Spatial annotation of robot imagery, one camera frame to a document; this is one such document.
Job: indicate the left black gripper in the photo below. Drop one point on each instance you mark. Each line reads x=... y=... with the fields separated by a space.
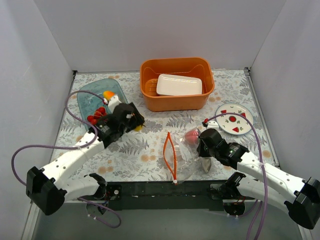
x=132 y=117

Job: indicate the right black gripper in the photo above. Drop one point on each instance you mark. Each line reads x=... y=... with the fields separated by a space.
x=204 y=149

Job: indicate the yellow fake bell pepper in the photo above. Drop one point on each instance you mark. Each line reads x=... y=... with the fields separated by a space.
x=139 y=128

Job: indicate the red fake strawberries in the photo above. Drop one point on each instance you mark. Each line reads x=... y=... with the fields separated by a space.
x=97 y=115

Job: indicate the orange yellow fake mango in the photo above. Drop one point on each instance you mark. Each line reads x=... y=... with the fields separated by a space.
x=108 y=95

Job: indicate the clear zip top bag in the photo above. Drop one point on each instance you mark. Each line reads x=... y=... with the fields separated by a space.
x=180 y=158

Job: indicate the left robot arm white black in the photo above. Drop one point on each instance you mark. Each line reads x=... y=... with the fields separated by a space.
x=50 y=186

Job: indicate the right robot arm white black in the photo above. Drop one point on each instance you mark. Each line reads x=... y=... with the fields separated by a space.
x=298 y=197

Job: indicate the pink fake peach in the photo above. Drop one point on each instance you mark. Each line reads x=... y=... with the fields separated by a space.
x=192 y=137

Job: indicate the watermelon pattern round plate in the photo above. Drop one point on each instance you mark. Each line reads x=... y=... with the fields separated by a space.
x=234 y=124

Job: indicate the floral table mat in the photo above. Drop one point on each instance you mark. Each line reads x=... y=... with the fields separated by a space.
x=138 y=156

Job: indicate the white rectangular tray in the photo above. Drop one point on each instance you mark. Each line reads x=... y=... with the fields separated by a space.
x=176 y=85

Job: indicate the orange plastic bin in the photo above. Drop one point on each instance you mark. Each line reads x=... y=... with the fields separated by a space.
x=188 y=66

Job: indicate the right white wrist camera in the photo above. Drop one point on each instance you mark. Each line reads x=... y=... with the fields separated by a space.
x=210 y=124

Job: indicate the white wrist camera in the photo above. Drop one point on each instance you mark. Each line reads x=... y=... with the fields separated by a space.
x=210 y=124
x=112 y=102

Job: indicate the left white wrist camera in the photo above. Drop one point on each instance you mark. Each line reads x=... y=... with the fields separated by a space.
x=112 y=102

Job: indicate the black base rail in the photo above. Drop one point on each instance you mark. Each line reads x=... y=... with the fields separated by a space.
x=165 y=195

